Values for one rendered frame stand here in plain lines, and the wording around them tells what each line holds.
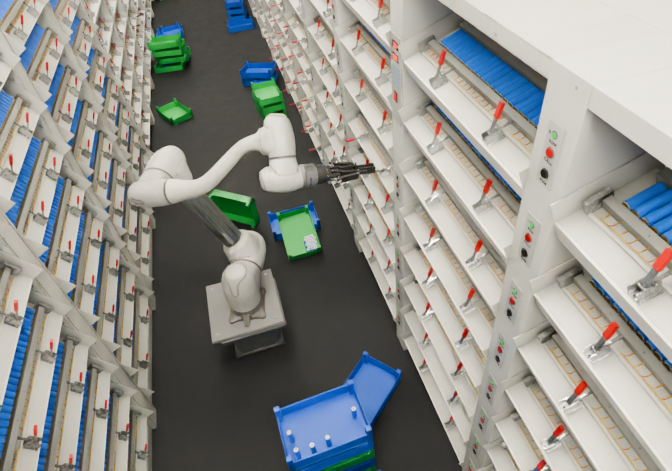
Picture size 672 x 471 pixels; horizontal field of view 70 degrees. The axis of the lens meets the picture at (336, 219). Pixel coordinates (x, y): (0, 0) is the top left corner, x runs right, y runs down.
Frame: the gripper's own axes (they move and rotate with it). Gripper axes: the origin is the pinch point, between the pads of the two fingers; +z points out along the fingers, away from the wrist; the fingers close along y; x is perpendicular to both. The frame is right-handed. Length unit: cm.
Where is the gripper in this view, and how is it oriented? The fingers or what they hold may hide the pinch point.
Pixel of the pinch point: (365, 168)
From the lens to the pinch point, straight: 189.7
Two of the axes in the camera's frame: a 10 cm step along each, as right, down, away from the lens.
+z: 9.6, -1.4, 2.4
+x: 0.6, -7.6, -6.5
